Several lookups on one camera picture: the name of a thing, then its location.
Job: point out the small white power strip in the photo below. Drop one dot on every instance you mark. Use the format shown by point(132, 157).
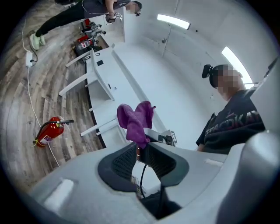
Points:
point(29, 59)

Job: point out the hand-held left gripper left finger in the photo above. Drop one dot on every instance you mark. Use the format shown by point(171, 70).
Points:
point(87, 192)

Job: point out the purple cloth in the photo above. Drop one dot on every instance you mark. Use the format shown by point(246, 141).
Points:
point(135, 124)

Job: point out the person's black shirt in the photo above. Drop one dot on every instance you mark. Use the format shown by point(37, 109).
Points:
point(229, 131)

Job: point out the person's head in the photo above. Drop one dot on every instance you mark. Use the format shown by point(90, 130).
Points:
point(229, 83)

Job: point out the ceiling light panel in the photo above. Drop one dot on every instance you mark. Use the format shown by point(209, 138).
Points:
point(236, 65)
point(172, 21)

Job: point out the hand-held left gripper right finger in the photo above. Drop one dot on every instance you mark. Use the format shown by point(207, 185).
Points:
point(197, 175)

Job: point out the red fire extinguisher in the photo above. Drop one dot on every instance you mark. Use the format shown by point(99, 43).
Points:
point(49, 133)

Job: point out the person's right forearm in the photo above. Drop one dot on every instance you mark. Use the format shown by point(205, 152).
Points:
point(200, 148)

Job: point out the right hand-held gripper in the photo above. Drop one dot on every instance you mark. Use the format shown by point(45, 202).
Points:
point(168, 136)

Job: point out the black head camera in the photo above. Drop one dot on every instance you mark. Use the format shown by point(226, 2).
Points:
point(206, 71)

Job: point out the red grey workshop equipment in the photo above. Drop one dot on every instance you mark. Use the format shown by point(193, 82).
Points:
point(84, 43)

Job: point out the white curved desk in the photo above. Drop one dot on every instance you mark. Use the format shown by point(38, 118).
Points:
point(98, 87)

